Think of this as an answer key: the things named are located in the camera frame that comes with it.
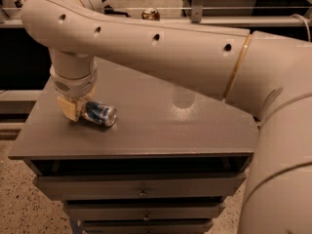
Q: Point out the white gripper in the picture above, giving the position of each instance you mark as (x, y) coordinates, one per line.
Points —
(74, 87)

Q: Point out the blue silver redbull can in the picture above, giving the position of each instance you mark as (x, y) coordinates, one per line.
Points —
(98, 113)

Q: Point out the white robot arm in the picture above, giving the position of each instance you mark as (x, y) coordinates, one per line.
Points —
(266, 75)

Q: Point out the gold soda can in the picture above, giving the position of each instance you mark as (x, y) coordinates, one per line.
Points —
(150, 14)

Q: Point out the top grey drawer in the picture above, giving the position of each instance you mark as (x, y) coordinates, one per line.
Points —
(104, 187)

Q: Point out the grey drawer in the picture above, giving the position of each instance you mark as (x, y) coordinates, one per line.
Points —
(169, 226)
(104, 187)
(145, 211)

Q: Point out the middle grey drawer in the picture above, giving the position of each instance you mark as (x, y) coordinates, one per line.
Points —
(145, 211)

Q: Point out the grey drawer cabinet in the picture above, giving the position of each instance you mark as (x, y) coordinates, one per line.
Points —
(160, 129)

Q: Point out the bottom grey drawer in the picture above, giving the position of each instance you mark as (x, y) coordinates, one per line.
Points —
(169, 226)

